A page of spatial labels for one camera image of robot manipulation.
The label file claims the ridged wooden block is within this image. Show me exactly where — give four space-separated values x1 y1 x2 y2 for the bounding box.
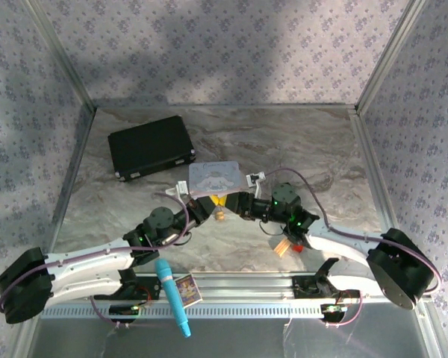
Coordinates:
273 238 290 258

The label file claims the teal toy microphone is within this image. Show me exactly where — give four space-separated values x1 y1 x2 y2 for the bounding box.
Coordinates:
155 259 193 339

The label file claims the black hard case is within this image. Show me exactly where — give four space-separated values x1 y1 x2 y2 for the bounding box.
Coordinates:
108 115 197 183

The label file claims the small picture card box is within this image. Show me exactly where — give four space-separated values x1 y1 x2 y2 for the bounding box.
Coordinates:
175 274 203 309

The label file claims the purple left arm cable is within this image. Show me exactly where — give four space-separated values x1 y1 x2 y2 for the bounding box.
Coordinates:
0 192 192 330

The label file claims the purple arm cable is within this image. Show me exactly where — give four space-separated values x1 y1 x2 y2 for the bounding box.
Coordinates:
263 167 442 330
0 192 192 330

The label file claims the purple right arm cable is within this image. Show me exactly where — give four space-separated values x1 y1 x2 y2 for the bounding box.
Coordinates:
263 167 442 330

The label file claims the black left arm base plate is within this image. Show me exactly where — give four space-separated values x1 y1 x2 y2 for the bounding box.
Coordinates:
93 274 162 302

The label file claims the aluminium table edge rail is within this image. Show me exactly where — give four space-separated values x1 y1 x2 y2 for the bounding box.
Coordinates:
40 271 432 306

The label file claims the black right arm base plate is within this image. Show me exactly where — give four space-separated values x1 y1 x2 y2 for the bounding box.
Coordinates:
292 274 362 300

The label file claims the aluminium side rail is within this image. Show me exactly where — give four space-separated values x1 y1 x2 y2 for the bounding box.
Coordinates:
46 106 99 258
349 106 399 234

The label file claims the perforated metal cable strip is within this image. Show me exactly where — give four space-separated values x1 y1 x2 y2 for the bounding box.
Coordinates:
40 304 326 319

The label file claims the aluminium frame post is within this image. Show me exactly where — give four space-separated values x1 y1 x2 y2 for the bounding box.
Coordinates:
24 0 99 110
353 0 429 113

